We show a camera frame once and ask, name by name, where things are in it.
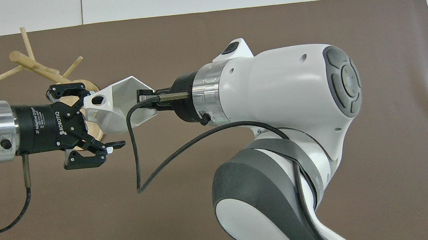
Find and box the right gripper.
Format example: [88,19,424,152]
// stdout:
[150,71,204,129]

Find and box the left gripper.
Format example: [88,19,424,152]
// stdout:
[8,76,129,178]

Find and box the white faceted cup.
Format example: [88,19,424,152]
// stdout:
[80,73,160,138]

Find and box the wooden cup rack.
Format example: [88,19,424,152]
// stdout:
[0,18,107,156]

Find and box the black cable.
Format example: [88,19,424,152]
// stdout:
[123,75,330,240]
[0,154,39,234]

